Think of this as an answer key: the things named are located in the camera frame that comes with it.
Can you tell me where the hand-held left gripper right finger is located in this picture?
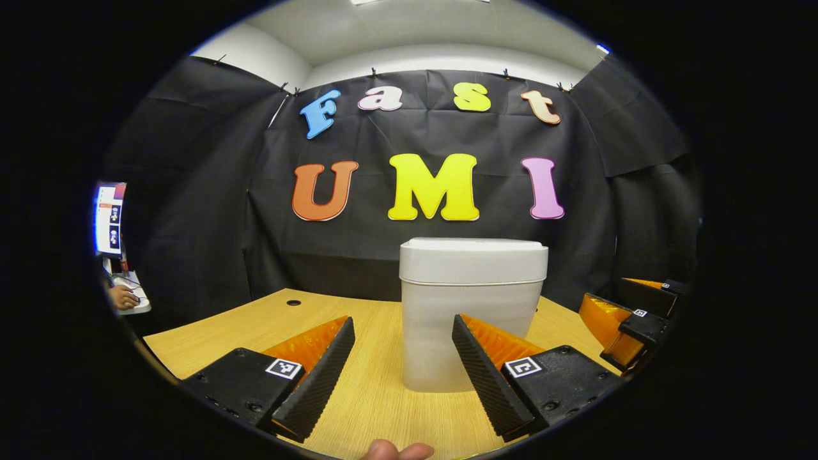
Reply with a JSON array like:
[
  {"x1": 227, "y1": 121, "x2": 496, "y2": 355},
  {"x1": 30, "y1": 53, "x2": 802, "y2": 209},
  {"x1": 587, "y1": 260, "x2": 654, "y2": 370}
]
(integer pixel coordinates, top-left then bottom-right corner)
[{"x1": 451, "y1": 314, "x2": 627, "y2": 443}]

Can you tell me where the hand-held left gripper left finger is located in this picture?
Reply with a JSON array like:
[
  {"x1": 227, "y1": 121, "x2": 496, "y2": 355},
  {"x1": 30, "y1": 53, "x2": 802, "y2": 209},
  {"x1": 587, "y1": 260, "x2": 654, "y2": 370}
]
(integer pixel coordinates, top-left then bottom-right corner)
[{"x1": 182, "y1": 316, "x2": 356, "y2": 443}]

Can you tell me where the white desktop garbage bin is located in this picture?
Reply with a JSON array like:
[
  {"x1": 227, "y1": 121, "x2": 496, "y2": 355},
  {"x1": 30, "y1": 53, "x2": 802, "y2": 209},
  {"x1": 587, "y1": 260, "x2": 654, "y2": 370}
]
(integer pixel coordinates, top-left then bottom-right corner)
[{"x1": 399, "y1": 237, "x2": 549, "y2": 393}]

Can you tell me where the wooden desktop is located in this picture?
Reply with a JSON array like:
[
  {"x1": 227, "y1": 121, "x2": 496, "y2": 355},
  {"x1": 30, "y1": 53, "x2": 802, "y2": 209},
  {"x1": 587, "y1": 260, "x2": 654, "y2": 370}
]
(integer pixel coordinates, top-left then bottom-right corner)
[{"x1": 142, "y1": 288, "x2": 640, "y2": 460}]

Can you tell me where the black backdrop cloth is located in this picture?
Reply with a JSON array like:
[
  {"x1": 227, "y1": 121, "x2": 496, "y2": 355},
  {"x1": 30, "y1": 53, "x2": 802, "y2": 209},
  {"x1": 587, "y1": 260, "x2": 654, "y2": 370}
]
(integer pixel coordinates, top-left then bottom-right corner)
[{"x1": 96, "y1": 54, "x2": 704, "y2": 320}]

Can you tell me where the white side table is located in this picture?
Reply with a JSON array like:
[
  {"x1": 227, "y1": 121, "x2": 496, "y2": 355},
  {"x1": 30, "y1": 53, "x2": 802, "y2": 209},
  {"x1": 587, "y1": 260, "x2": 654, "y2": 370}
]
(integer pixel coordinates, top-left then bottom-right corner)
[{"x1": 105, "y1": 272, "x2": 153, "y2": 316}]

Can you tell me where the computer monitor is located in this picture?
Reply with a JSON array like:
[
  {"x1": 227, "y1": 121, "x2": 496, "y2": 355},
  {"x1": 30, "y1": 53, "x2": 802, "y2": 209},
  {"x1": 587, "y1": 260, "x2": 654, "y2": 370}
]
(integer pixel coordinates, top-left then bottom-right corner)
[{"x1": 94, "y1": 182, "x2": 127, "y2": 257}]

